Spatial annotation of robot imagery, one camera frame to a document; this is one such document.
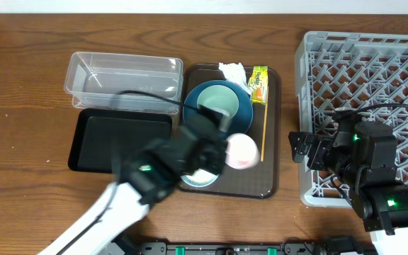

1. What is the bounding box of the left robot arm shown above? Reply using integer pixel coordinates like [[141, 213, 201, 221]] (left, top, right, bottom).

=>
[[42, 106, 230, 254]]

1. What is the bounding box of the black plastic tray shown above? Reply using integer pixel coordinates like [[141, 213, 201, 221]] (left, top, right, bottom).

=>
[[68, 108, 172, 174]]

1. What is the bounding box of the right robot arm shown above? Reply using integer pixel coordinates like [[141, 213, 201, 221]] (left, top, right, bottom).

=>
[[288, 110, 408, 254]]

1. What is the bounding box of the right wooden chopstick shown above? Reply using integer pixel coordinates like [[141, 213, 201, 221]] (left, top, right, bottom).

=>
[[260, 103, 268, 162]]

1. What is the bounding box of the pink cup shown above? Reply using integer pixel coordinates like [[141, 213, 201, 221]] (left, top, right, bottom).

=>
[[225, 133, 260, 170]]

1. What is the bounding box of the yellow green snack wrapper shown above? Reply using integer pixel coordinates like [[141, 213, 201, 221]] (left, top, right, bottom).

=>
[[248, 66, 268, 104]]

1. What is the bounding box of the grey dishwasher rack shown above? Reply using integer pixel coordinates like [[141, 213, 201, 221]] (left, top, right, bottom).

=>
[[294, 30, 408, 213]]

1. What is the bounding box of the clear plastic bin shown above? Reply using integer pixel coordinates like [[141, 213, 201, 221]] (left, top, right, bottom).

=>
[[64, 52, 183, 116]]

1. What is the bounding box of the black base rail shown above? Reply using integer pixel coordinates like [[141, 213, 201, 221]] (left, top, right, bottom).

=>
[[101, 236, 378, 255]]

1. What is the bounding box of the light blue rice bowl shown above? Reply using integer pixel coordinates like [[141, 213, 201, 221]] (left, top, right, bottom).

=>
[[181, 169, 219, 188]]

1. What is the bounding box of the blue plate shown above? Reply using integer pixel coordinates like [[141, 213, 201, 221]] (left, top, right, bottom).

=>
[[184, 80, 254, 138]]

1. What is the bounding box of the crumpled white tissue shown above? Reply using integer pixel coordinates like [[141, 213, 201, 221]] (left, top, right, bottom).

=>
[[218, 62, 252, 96]]

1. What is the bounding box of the brown serving tray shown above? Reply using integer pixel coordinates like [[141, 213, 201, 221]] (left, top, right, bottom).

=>
[[178, 68, 281, 199]]

